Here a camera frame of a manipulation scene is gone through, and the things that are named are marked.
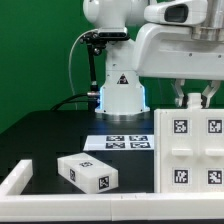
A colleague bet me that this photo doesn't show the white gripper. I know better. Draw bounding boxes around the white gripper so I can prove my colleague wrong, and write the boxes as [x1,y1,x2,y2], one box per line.
[132,23,224,108]

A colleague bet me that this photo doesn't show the white door panel with knob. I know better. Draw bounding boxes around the white door panel with knob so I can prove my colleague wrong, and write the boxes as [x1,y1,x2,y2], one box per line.
[198,109,224,192]

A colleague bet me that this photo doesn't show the white cabinet body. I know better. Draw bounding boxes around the white cabinet body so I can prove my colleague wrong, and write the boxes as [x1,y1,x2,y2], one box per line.
[154,93,224,193]

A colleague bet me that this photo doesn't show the white cabinet top block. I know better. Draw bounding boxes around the white cabinet top block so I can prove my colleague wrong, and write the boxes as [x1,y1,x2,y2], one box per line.
[57,153,119,194]

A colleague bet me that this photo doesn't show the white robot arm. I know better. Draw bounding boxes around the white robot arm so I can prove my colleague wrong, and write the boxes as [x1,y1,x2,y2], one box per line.
[83,0,224,116]

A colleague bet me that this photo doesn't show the white sheet with markers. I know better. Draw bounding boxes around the white sheet with markers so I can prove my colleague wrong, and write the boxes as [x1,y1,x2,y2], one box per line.
[84,134,154,151]

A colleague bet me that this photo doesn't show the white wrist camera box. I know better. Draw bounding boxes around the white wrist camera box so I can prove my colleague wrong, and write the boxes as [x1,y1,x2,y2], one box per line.
[144,0,208,26]

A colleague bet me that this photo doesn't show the grey and black cables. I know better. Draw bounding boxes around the grey and black cables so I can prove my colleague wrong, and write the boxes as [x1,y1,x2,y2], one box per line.
[49,29,101,112]

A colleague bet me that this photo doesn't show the black camera on stand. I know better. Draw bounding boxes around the black camera on stand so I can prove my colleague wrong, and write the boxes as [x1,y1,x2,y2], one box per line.
[80,29,130,111]

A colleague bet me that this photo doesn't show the white table border frame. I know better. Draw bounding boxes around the white table border frame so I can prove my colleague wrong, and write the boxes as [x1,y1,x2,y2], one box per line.
[0,160,224,222]

